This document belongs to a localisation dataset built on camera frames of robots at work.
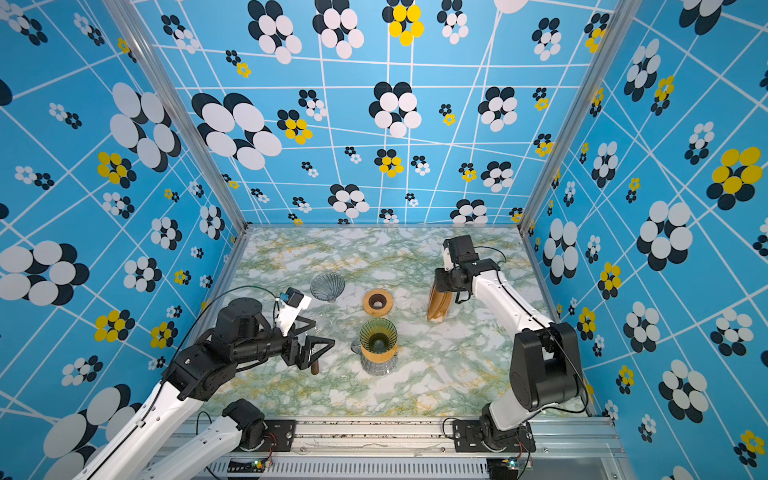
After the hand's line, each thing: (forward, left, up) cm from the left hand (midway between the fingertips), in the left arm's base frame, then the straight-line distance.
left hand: (324, 332), depth 67 cm
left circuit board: (-23, +17, -23) cm, 37 cm away
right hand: (+22, -32, -11) cm, 40 cm away
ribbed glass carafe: (-2, -10, -17) cm, 20 cm away
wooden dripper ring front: (-1, -12, -12) cm, 18 cm away
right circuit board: (-24, -42, -22) cm, 53 cm away
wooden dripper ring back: (+21, -11, -23) cm, 33 cm away
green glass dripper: (+5, -12, -12) cm, 17 cm away
